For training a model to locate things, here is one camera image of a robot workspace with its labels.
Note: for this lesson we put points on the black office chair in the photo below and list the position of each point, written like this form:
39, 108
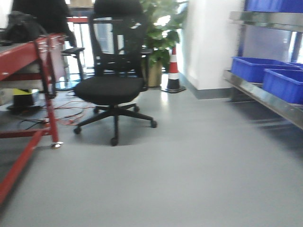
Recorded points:
117, 29

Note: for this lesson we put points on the blue bin on shelf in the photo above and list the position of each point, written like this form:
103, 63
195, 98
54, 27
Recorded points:
252, 69

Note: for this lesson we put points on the stainless steel shelf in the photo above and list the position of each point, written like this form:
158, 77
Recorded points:
281, 21

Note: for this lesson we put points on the green potted plant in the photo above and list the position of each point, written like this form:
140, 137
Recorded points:
164, 19

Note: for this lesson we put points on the orange white traffic cone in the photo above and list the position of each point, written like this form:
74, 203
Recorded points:
173, 84

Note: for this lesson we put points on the black bag on cart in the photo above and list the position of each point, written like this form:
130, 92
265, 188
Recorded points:
23, 28

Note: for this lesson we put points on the blue bin near edge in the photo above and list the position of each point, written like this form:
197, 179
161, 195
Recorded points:
284, 84

